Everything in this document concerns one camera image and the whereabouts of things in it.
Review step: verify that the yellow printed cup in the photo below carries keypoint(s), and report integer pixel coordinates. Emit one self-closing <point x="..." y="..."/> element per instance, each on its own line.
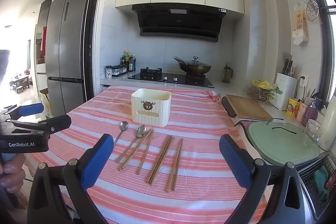
<point x="293" y="107"/>

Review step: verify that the purple cup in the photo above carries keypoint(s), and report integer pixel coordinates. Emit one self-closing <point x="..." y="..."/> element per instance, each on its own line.
<point x="312" y="111"/>

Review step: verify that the blue label bottle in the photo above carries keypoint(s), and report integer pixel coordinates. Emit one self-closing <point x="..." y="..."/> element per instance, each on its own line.
<point x="134" y="64"/>

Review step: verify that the hanging metal steaming rack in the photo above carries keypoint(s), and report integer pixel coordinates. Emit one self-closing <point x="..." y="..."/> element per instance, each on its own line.
<point x="311" y="11"/>

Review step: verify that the wooden cutting board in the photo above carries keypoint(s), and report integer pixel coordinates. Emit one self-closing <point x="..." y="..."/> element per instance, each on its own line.
<point x="249" y="107"/>

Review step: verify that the white knife block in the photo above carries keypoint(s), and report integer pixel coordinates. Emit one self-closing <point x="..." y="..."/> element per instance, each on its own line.
<point x="284" y="92"/>

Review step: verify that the black range hood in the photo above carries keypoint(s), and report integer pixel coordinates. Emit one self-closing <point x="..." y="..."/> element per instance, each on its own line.
<point x="178" y="24"/>

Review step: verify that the pink striped tablecloth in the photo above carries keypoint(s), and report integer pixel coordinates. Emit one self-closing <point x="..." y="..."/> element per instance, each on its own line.
<point x="197" y="119"/>

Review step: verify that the large metal spoon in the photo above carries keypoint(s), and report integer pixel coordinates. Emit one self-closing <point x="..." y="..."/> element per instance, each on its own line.
<point x="141" y="131"/>

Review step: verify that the black window frame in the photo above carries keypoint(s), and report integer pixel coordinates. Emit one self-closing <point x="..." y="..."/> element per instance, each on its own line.
<point x="326" y="43"/>

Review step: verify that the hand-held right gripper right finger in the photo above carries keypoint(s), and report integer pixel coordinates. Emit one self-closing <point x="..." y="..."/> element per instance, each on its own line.
<point x="236" y="161"/>

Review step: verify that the clear glass cup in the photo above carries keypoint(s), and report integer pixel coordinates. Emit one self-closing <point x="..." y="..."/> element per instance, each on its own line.
<point x="312" y="133"/>

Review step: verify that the glass wok lid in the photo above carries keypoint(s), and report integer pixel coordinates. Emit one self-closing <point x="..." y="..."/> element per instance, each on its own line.
<point x="195" y="62"/>

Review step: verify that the dark sauce bottle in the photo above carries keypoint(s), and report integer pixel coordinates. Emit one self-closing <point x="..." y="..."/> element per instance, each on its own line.
<point x="130" y="65"/>

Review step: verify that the yellow cap oil bottle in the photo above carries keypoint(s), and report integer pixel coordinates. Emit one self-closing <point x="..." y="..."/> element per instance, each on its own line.
<point x="127" y="58"/>

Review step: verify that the dark wok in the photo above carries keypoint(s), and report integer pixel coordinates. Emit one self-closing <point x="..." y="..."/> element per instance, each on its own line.
<point x="195" y="69"/>

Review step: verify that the red hanging cloth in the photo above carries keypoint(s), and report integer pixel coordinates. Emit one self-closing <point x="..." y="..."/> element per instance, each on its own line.
<point x="43" y="41"/>

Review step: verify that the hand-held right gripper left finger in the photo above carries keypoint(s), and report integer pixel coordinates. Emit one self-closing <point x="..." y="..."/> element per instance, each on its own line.
<point x="97" y="161"/>

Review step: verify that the black burner pan support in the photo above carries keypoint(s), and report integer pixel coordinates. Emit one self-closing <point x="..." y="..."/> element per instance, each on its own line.
<point x="195" y="79"/>
<point x="151" y="74"/>

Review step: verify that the cardboard box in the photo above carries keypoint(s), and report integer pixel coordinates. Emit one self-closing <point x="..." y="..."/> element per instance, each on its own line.
<point x="47" y="106"/>

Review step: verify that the grey steel refrigerator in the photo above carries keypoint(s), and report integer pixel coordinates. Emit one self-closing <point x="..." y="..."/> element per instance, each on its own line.
<point x="68" y="43"/>

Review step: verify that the black door frame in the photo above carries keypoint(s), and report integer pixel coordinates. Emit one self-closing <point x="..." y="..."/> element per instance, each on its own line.
<point x="95" y="29"/>

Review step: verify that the white thermos bottle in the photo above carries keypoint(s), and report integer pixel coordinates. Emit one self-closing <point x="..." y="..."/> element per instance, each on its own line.
<point x="328" y="127"/>

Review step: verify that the teal cloth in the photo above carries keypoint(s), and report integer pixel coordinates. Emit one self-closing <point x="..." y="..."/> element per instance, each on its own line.
<point x="320" y="183"/>

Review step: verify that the wooden chopstick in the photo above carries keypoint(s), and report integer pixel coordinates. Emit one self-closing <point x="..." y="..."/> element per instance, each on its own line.
<point x="161" y="160"/>
<point x="138" y="147"/>
<point x="145" y="152"/>
<point x="173" y="165"/>
<point x="177" y="164"/>
<point x="134" y="149"/>
<point x="158" y="159"/>

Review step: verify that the cream ribbed utensil holder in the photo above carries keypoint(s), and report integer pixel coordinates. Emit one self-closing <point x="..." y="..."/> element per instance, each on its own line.
<point x="162" y="113"/>

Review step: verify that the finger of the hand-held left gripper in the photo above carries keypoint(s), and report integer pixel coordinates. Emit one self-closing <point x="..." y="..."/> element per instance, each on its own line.
<point x="31" y="109"/>
<point x="56" y="124"/>

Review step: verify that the dark wooden table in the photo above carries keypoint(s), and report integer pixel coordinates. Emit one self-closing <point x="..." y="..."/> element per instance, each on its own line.
<point x="20" y="82"/>

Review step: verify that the pink cup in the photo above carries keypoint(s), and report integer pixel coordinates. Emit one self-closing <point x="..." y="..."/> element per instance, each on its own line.
<point x="302" y="112"/>

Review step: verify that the rack of spice jars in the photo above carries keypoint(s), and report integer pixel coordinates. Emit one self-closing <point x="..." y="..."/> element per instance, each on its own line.
<point x="119" y="70"/>

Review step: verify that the black glass gas hob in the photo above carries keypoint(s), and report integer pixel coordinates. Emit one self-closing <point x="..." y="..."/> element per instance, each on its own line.
<point x="170" y="79"/>

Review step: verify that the white label spice jar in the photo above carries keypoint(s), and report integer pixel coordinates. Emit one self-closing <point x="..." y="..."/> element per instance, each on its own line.
<point x="109" y="72"/>

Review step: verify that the person's left hand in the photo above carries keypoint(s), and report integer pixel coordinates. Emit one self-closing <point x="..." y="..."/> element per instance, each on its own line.
<point x="13" y="171"/>

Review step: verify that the hanging printed paper packet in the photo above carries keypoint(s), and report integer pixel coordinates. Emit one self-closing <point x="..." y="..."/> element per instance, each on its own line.
<point x="300" y="27"/>

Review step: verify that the small metal spoon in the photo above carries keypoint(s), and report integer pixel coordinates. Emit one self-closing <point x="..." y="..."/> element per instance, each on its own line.
<point x="124" y="125"/>

